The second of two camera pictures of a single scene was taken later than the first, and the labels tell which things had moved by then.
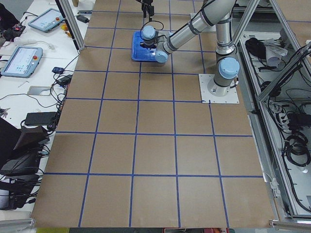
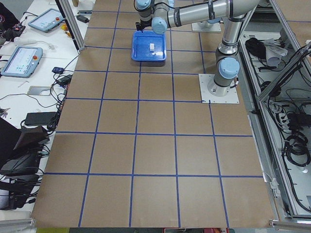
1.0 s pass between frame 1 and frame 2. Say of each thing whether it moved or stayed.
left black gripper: moved
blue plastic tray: stayed
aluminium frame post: stayed
